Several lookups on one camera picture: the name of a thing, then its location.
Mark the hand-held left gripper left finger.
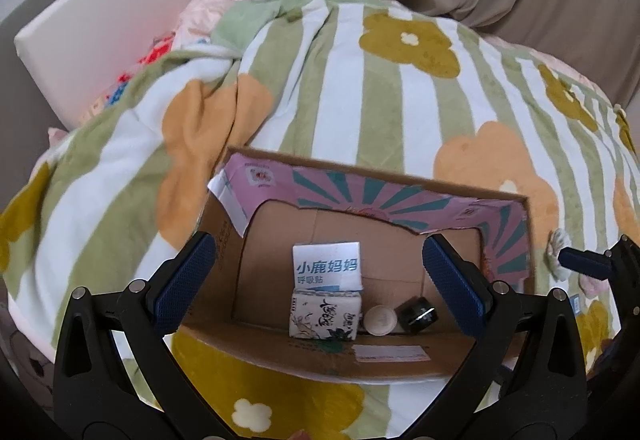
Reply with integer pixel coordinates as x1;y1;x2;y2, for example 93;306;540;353
51;232;236;440

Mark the cardboard box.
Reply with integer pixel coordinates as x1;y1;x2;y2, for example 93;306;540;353
172;146;535;383

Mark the blue and white carton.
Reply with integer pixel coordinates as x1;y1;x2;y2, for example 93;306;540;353
290;241;364;293

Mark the pink soft item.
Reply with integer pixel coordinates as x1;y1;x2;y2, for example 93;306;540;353
582;272;608;297

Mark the striped flower blanket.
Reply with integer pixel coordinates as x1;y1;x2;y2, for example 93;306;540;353
0;0;640;440

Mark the white round cap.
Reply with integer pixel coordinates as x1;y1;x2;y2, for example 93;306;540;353
362;304;398;336

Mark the red and blue patterned cloth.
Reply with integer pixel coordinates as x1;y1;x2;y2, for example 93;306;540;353
75;32;176;123

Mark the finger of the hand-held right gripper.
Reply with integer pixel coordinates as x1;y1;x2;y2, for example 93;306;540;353
558;236;640;280

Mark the grey cartoon bed sheet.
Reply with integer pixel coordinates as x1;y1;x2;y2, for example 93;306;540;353
0;300;61;401

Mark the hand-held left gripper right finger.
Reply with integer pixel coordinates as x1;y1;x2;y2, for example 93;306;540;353
402;234;587;440

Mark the small black round jar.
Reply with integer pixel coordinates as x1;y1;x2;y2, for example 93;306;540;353
394;296;440;336

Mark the ink-print tissue packet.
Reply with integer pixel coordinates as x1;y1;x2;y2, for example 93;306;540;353
288;289;362;342

